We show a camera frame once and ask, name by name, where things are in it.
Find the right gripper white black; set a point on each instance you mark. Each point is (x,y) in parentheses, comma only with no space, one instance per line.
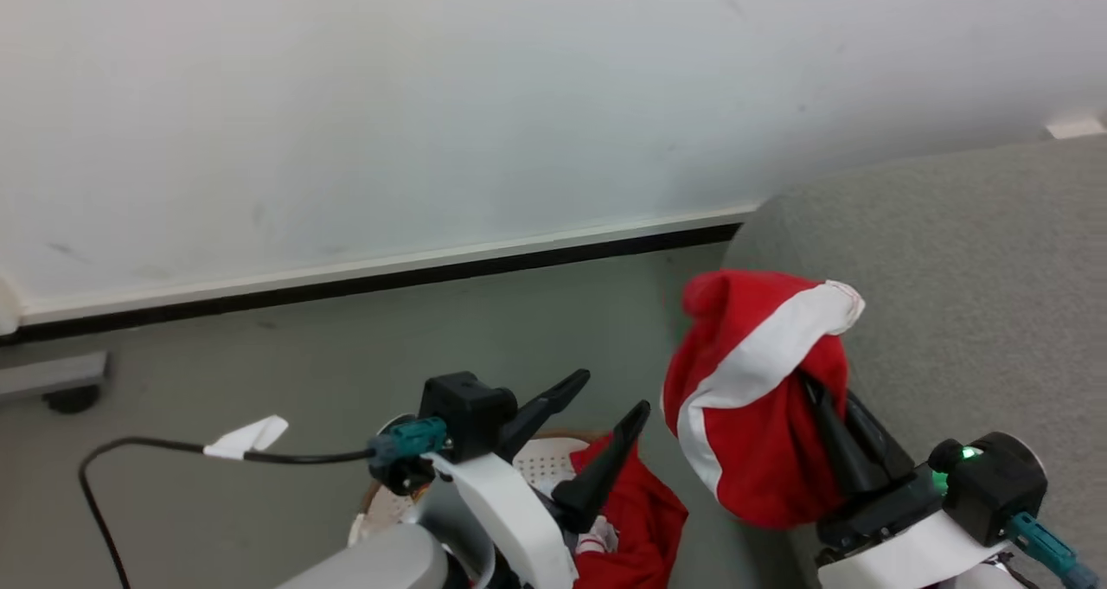
(899,537)

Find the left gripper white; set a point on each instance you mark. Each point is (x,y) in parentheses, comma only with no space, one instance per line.
(510,511)

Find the red garment with white stripe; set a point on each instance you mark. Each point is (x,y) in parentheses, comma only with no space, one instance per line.
(761,451)

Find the plain red garment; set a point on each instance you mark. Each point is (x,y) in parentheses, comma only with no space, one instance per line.
(644,520)

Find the left grey white robot arm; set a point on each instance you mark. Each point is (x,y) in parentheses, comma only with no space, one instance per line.
(372,563)

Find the white perforated laundry basket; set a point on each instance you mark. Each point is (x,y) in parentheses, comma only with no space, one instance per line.
(545,464)

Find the grey fabric sofa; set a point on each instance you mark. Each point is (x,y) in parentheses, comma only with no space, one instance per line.
(960,269)

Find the white and black baseboard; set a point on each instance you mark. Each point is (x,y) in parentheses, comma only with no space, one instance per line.
(346,271)

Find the black round floor pad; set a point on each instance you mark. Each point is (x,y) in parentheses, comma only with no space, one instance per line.
(73,399)

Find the grey metal partition foot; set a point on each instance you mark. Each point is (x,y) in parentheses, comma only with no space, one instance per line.
(52,373)

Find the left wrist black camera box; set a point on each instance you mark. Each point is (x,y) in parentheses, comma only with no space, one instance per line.
(467,416)

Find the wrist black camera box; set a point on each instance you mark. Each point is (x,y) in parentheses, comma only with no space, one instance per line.
(995,485)
(467,416)

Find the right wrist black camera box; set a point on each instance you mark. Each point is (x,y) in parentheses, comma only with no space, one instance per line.
(995,485)

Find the white plastic duct end piece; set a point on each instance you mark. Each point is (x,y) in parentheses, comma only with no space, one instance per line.
(1075,127)

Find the white plastic duct corner box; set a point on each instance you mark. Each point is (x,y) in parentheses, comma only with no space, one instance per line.
(7,308)

